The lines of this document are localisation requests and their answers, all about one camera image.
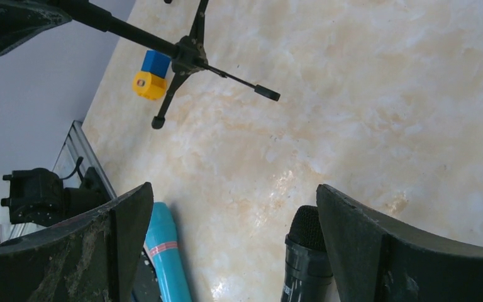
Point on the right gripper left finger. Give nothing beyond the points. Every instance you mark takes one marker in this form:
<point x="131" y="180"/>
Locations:
<point x="90" y="257"/>

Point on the light blue microphone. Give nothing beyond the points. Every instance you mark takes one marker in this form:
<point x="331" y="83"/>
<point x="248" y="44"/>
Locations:
<point x="161" y="245"/>

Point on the black microphone orange end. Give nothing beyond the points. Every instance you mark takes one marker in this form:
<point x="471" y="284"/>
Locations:
<point x="307" y="271"/>

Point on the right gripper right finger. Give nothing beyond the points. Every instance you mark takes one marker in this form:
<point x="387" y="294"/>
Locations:
<point x="375" y="257"/>

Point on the black tripod clip stand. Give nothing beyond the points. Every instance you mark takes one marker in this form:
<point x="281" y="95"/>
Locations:
<point x="188" y="55"/>

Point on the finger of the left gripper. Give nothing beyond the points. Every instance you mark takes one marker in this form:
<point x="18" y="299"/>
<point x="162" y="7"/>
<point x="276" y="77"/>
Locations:
<point x="20" y="21"/>

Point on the yellow and blue toy block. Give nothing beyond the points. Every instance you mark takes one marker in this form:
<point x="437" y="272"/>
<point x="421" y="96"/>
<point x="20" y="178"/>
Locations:
<point x="150" y="82"/>

